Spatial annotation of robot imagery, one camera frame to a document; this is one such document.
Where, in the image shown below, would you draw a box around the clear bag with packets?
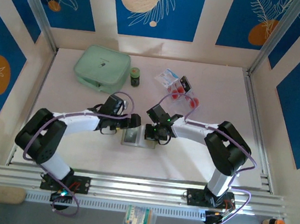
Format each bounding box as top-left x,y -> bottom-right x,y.
123,204 -> 159,224

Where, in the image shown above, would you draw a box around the beige foam block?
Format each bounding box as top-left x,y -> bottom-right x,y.
0,185 -> 27,207

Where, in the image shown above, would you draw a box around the white slotted cable duct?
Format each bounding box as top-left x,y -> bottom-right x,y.
25,187 -> 207,224

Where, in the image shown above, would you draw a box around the red and black card packets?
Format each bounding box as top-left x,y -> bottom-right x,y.
165,74 -> 203,110

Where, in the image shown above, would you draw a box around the purple cable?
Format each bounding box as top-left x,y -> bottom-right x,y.
15,79 -> 137,224
146,91 -> 265,224

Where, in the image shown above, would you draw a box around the mint green zip pouch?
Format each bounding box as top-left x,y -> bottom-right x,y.
71,42 -> 133,97

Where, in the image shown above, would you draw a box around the aluminium frame post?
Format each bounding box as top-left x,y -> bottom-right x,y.
245,0 -> 300,83
1,0 -> 65,54

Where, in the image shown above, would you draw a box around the aluminium table edge rail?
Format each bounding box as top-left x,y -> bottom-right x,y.
7,45 -> 59,170
228,70 -> 290,194

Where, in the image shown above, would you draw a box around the black VIP card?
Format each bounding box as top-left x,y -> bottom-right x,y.
123,127 -> 140,144
178,76 -> 194,94

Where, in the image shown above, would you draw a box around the green bottle black label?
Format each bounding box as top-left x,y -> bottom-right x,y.
127,66 -> 143,89

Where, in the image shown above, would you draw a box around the blue white sachet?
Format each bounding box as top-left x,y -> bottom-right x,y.
154,66 -> 180,89

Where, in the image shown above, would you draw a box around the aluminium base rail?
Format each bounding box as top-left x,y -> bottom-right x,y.
0,156 -> 291,222

